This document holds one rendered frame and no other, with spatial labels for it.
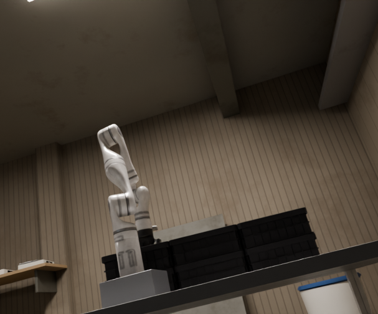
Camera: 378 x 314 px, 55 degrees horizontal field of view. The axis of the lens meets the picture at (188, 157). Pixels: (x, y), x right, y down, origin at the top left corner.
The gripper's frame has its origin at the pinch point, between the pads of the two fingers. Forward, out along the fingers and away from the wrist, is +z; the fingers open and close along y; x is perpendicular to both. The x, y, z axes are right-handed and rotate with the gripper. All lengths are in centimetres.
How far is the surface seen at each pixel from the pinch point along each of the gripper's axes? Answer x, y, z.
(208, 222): 214, -1, -47
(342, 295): 153, 96, 41
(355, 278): 93, 98, 28
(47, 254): 216, -190, -56
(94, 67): 116, -62, -200
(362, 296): 93, 99, 39
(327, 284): 152, 87, 31
